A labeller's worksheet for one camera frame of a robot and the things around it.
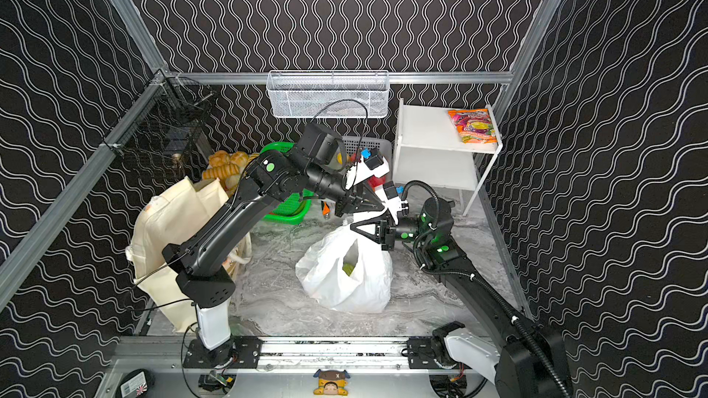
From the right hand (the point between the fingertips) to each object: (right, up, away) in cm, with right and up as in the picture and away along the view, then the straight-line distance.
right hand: (352, 229), depth 65 cm
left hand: (+7, +6, -8) cm, 13 cm away
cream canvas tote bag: (-50, +3, +11) cm, 51 cm away
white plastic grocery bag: (+4, -17, +6) cm, 18 cm away
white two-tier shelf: (+29, +23, +38) cm, 53 cm away
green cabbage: (-1, -10, +1) cm, 10 cm away
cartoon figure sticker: (-5, -39, +3) cm, 39 cm away
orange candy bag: (+35, +28, +15) cm, 47 cm away
